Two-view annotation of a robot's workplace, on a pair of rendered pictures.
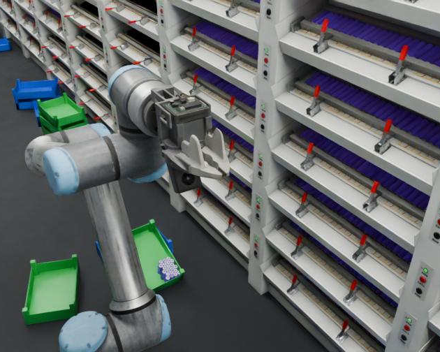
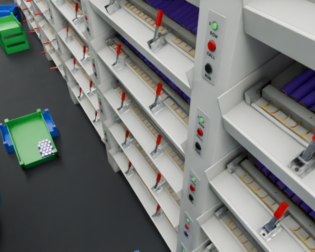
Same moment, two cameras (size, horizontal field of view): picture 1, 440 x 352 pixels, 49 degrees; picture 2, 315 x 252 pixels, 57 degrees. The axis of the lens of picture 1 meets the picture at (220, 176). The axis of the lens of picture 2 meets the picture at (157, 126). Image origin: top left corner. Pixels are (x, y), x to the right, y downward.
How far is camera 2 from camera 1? 0.76 m
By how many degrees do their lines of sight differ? 9
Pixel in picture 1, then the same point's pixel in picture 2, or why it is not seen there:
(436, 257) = (200, 168)
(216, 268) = (87, 149)
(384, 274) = (174, 174)
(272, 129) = (93, 31)
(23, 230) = not seen: outside the picture
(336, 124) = (127, 21)
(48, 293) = not seen: outside the picture
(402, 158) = (173, 56)
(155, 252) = (40, 134)
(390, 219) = (172, 123)
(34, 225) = not seen: outside the picture
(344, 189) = (142, 90)
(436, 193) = (194, 98)
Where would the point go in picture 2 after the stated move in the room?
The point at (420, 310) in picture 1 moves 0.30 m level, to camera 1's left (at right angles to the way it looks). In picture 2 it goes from (194, 214) to (87, 207)
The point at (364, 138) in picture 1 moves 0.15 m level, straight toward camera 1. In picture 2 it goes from (146, 35) to (118, 62)
